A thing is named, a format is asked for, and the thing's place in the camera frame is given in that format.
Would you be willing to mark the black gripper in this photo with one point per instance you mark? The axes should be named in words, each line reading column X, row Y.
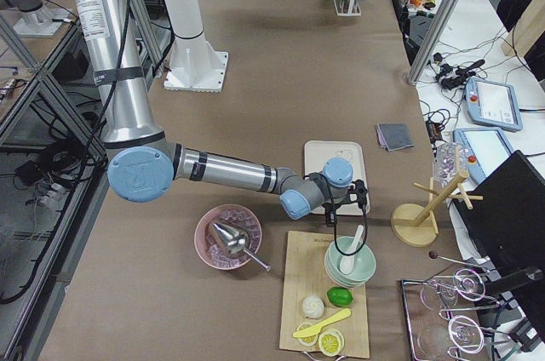
column 330, row 211

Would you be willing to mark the cream rabbit tray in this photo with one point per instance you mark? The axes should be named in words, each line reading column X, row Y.
column 318, row 152

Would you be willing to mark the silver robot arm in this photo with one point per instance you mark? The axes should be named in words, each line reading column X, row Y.
column 142, row 162

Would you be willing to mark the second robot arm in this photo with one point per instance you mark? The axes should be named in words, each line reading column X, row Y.
column 37, row 20

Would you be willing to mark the white ceramic spoon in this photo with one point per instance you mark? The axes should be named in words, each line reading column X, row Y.
column 347, row 260

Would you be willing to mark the bamboo cutting board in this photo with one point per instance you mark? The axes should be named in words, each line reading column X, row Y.
column 305, row 275

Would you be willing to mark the green lime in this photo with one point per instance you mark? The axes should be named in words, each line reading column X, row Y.
column 339, row 296

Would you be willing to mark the wooden mug tree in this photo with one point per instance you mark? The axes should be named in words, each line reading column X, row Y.
column 416, row 225

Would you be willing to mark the metal ice scoop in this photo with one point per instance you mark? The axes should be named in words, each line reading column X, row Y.
column 234, row 241

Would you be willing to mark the folded grey cloth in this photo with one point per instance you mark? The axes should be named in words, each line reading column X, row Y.
column 393, row 136

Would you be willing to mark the yellow plastic knife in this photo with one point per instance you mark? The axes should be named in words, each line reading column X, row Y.
column 315, row 329

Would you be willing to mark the pink ribbed bowl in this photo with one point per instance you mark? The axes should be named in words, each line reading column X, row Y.
column 209, row 250

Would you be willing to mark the lemon half slice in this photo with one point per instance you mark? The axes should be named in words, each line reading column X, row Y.
column 331, row 342

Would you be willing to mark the blue teach pendant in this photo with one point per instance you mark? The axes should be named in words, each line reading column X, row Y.
column 486, row 149
column 493, row 104

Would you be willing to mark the black monitor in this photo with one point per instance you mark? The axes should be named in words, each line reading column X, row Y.
column 507, row 225

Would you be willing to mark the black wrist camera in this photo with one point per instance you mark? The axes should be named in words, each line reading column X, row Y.
column 357, row 193

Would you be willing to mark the black wire glass rack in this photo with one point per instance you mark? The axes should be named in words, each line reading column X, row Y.
column 468, row 306

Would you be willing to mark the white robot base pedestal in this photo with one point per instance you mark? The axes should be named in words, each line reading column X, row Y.
column 194, row 65

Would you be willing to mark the white wire cup rack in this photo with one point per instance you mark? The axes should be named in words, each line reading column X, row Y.
column 347, row 8

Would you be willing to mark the aluminium frame post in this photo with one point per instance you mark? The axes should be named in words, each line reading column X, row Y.
column 430, row 41

